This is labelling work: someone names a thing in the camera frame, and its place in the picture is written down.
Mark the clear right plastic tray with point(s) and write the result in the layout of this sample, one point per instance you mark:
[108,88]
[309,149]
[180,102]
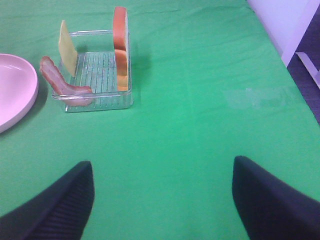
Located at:
[96,68]

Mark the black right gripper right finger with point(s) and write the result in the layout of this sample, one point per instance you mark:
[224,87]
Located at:
[269,208]

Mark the white furniture edge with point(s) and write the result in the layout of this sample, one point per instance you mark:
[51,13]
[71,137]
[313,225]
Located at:
[310,67]

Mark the bread slice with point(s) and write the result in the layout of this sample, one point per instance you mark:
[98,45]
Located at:
[121,47]

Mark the curved bacon strip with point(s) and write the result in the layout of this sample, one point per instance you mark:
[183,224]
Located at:
[54,77]

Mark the green tablecloth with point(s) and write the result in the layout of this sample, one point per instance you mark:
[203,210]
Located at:
[208,85]

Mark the pink plate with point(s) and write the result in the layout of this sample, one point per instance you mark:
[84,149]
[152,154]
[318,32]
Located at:
[18,89]

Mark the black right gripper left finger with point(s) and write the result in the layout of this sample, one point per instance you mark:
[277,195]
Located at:
[60,212]

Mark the yellow cheese slice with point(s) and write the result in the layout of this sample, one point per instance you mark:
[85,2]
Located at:
[68,53]

